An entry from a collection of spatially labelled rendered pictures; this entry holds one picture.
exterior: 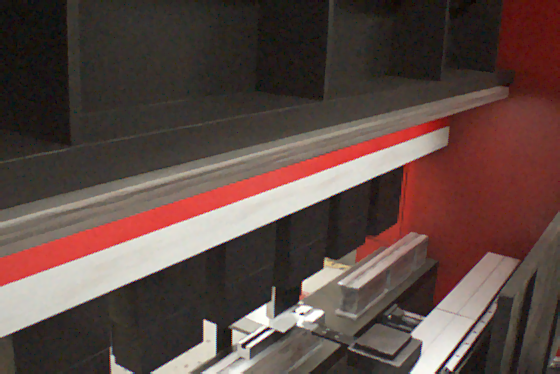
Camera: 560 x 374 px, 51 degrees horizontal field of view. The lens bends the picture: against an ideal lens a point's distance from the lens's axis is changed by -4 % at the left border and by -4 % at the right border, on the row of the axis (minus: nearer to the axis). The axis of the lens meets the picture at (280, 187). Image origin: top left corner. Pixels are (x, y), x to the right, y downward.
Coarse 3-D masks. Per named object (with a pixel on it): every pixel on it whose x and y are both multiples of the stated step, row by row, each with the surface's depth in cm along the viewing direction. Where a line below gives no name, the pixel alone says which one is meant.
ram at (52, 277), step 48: (384, 144) 147; (432, 144) 176; (240, 192) 101; (288, 192) 114; (336, 192) 130; (96, 240) 77; (144, 240) 84; (192, 240) 93; (0, 288) 66; (48, 288) 72; (96, 288) 78; (0, 336) 67
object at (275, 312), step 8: (272, 288) 123; (280, 288) 125; (296, 288) 130; (272, 296) 123; (280, 296) 125; (288, 296) 128; (296, 296) 131; (272, 304) 124; (280, 304) 126; (288, 304) 129; (272, 312) 124; (280, 312) 126; (288, 312) 131; (272, 320) 126
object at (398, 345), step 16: (304, 320) 129; (320, 336) 123; (336, 336) 122; (352, 336) 123; (368, 336) 117; (384, 336) 117; (400, 336) 118; (352, 352) 114; (368, 352) 114; (384, 352) 112; (400, 352) 114; (416, 352) 116; (368, 368) 113; (384, 368) 111; (400, 368) 110
